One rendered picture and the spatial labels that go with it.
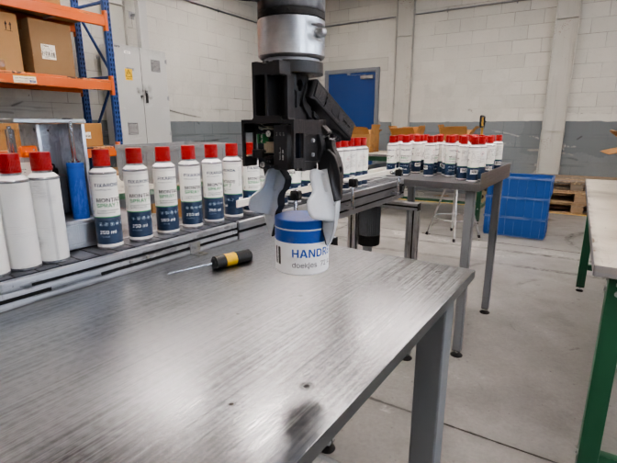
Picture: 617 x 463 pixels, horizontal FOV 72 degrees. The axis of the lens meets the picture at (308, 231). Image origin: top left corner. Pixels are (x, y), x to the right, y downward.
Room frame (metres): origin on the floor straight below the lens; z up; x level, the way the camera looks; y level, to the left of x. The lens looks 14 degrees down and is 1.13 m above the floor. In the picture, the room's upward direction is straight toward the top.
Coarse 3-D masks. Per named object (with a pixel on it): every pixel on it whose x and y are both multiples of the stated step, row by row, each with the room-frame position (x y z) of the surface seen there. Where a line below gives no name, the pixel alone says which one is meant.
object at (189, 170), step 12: (192, 156) 1.06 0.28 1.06; (180, 168) 1.05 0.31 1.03; (192, 168) 1.05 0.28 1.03; (180, 180) 1.05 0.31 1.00; (192, 180) 1.05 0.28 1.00; (180, 192) 1.06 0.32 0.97; (192, 192) 1.04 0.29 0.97; (192, 204) 1.04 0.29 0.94; (192, 216) 1.04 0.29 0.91; (192, 228) 1.04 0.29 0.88
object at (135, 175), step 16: (128, 160) 0.93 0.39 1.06; (128, 176) 0.92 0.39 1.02; (144, 176) 0.93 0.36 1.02; (128, 192) 0.92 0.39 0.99; (144, 192) 0.93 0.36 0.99; (128, 208) 0.92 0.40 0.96; (144, 208) 0.93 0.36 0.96; (128, 224) 0.93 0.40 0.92; (144, 224) 0.92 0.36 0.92; (144, 240) 0.92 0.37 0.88
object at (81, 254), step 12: (180, 228) 1.05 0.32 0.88; (204, 228) 1.05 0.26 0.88; (156, 240) 0.94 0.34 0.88; (72, 252) 0.84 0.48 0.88; (84, 252) 0.84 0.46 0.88; (96, 252) 0.84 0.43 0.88; (108, 252) 0.84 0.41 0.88; (48, 264) 0.76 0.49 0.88; (60, 264) 0.76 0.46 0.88; (12, 276) 0.70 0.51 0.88; (24, 276) 0.70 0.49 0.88
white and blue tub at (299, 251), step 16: (288, 224) 0.50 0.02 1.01; (304, 224) 0.50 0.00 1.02; (320, 224) 0.51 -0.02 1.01; (288, 240) 0.50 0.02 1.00; (304, 240) 0.50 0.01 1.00; (320, 240) 0.51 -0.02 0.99; (288, 256) 0.50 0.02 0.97; (304, 256) 0.50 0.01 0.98; (320, 256) 0.51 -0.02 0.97; (288, 272) 0.51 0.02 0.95; (304, 272) 0.50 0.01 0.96; (320, 272) 0.51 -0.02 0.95
